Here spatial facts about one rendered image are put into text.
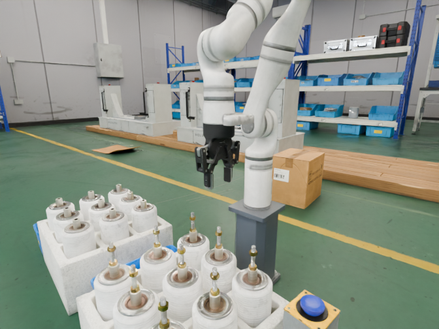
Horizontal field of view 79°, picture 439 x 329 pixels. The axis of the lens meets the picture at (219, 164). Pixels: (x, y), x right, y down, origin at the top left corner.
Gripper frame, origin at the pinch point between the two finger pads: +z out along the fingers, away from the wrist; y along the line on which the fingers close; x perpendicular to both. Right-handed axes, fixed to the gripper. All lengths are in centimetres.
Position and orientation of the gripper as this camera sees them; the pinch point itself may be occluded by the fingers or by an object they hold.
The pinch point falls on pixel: (218, 179)
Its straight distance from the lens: 66.1
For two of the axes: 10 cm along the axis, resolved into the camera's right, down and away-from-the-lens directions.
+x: 7.4, 1.8, -6.5
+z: 0.0, 9.7, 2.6
